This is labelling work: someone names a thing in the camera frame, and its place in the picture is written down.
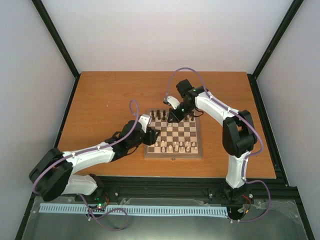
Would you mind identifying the wooden chess board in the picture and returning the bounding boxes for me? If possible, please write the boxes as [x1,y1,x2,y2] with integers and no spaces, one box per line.
[144,108,203,160]

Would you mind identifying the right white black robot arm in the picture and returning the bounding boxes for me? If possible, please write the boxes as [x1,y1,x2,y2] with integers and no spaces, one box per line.
[163,79,258,203]

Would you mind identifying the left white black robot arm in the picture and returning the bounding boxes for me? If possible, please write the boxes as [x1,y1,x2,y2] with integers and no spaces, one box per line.
[28,116,161,202]

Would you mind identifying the dark chess pieces row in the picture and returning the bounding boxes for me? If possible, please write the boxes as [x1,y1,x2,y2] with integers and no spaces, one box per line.
[148,108,198,122]

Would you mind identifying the green lit circuit board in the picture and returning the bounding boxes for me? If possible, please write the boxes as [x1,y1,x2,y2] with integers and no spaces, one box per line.
[97,203,106,210]

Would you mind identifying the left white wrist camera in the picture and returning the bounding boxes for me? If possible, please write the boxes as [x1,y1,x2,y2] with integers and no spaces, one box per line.
[138,114,152,133]

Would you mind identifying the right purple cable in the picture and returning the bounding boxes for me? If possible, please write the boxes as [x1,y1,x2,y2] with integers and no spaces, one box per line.
[165,67,272,224]

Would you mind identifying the black aluminium frame rail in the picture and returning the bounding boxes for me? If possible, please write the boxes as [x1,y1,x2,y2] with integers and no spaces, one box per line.
[32,175,300,201]

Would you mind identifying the light blue slotted cable duct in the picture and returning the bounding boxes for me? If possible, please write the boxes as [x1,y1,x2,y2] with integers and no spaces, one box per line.
[38,203,228,218]

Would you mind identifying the right black frame post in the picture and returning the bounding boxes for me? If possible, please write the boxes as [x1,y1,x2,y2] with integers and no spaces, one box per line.
[251,0,304,82]

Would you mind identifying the black frame post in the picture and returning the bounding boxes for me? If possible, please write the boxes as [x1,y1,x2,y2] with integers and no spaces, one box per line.
[251,0,304,82]
[31,0,81,79]

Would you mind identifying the left black frame post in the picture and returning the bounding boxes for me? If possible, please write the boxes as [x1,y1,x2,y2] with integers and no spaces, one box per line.
[31,0,81,79]

